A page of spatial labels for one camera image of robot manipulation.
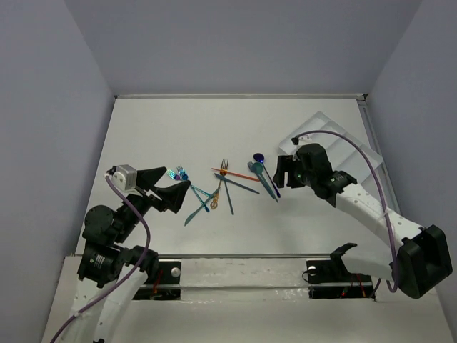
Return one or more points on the purple metallic spoon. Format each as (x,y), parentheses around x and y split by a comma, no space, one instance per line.
(259,157)

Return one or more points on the teal plastic spoon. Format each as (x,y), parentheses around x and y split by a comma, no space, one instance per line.
(263,181)

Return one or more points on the gold ornate fork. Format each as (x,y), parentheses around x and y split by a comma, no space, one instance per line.
(215,200)

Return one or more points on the dark blue knife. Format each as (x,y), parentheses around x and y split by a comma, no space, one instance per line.
(220,177)

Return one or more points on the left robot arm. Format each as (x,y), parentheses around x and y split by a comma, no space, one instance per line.
(117,261)

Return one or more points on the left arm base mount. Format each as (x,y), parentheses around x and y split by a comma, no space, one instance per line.
(165,286)

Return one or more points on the orange chopstick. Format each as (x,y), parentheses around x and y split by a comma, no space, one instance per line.
(243,176)

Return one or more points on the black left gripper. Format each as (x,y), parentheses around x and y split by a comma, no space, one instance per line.
(148,193)

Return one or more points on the white divided cutlery tray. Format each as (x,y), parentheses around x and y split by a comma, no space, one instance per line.
(341,154)

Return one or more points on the iridescent blue fork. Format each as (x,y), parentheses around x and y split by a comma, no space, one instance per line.
(182,173)

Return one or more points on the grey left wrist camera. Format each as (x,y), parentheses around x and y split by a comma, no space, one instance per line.
(123,177)

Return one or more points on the teal plastic knife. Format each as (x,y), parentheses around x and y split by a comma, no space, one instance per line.
(193,214)

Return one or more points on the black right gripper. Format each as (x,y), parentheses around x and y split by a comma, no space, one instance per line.
(285,162)

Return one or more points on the blue-grey plastic fork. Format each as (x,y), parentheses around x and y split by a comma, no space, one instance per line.
(252,168)

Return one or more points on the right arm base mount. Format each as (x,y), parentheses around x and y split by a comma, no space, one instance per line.
(329,279)

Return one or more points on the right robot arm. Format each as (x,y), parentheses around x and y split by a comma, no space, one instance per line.
(417,259)

